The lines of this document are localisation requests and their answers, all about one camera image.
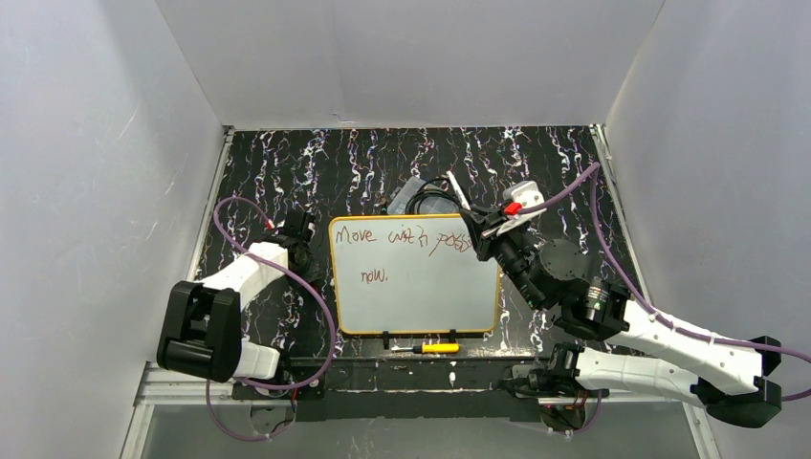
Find yellow framed whiteboard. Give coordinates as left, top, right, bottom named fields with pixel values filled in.
left=329, top=213, right=500, bottom=335

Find black coiled cable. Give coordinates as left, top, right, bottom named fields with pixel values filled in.
left=405, top=178, right=474, bottom=215

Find clear plastic screw box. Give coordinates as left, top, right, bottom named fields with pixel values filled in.
left=385, top=176, right=459, bottom=215

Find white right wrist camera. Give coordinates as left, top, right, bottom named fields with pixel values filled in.
left=496, top=181, right=546, bottom=235

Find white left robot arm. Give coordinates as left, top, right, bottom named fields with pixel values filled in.
left=156, top=210, right=316, bottom=383

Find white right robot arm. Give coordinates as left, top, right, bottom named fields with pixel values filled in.
left=461, top=207, right=782, bottom=428

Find white whiteboard marker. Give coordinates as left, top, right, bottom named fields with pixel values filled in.
left=446, top=170, right=471, bottom=210

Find yellow handled screwdriver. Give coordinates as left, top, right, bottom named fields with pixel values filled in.
left=389, top=342, right=461, bottom=355

